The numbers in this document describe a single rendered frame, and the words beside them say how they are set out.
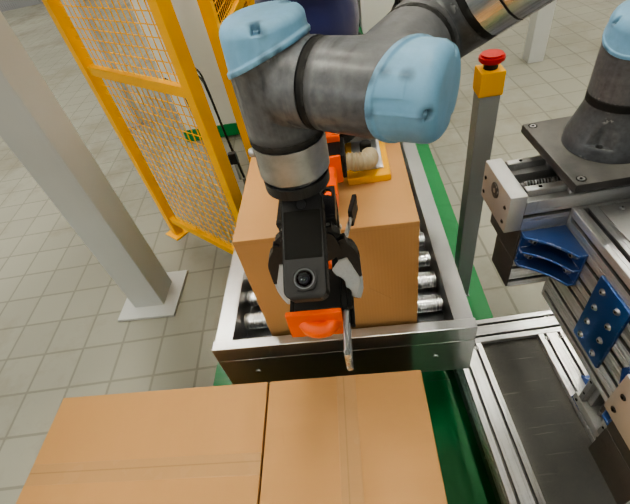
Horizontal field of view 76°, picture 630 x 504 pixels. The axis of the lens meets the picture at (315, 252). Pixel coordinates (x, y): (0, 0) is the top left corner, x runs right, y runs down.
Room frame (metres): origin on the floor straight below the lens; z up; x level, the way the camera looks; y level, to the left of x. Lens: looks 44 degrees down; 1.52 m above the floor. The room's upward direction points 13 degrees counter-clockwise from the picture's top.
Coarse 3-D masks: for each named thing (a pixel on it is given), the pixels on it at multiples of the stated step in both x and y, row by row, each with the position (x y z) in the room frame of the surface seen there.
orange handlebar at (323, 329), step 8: (336, 176) 0.63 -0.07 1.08; (328, 184) 0.60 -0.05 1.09; (336, 184) 0.59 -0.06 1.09; (328, 192) 0.57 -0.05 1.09; (336, 192) 0.57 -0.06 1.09; (328, 264) 0.41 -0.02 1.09; (328, 320) 0.31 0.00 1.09; (336, 320) 0.31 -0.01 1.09; (304, 328) 0.31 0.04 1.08; (312, 328) 0.31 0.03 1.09; (320, 328) 0.30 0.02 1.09; (328, 328) 0.30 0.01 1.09; (336, 328) 0.30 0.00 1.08; (312, 336) 0.30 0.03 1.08; (320, 336) 0.30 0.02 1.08; (328, 336) 0.30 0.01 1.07
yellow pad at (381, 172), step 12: (348, 144) 0.92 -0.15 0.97; (360, 144) 0.86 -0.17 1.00; (372, 144) 0.88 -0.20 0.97; (384, 144) 0.88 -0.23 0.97; (384, 156) 0.83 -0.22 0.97; (372, 168) 0.79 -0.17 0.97; (384, 168) 0.78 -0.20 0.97; (348, 180) 0.77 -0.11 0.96; (360, 180) 0.77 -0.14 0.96; (372, 180) 0.76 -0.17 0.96; (384, 180) 0.76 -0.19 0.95
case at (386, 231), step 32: (256, 192) 0.83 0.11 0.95; (352, 192) 0.74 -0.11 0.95; (384, 192) 0.72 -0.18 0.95; (256, 224) 0.71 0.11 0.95; (384, 224) 0.61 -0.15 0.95; (416, 224) 0.60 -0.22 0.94; (256, 256) 0.66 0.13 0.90; (384, 256) 0.61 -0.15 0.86; (416, 256) 0.60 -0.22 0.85; (256, 288) 0.67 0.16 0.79; (384, 288) 0.61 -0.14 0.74; (416, 288) 0.60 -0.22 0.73; (384, 320) 0.61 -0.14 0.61; (416, 320) 0.60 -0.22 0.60
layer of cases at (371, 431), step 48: (240, 384) 0.57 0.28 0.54; (288, 384) 0.54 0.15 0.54; (336, 384) 0.50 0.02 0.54; (384, 384) 0.48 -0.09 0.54; (48, 432) 0.56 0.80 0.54; (96, 432) 0.53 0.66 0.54; (144, 432) 0.50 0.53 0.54; (192, 432) 0.47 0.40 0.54; (240, 432) 0.44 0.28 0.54; (288, 432) 0.41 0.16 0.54; (336, 432) 0.39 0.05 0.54; (384, 432) 0.36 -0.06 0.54; (432, 432) 0.34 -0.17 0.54; (48, 480) 0.43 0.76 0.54; (96, 480) 0.41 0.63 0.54; (144, 480) 0.38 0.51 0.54; (192, 480) 0.36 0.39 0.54; (240, 480) 0.33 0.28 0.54; (288, 480) 0.31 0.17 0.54; (336, 480) 0.29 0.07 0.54; (384, 480) 0.27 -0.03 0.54; (432, 480) 0.24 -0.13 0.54
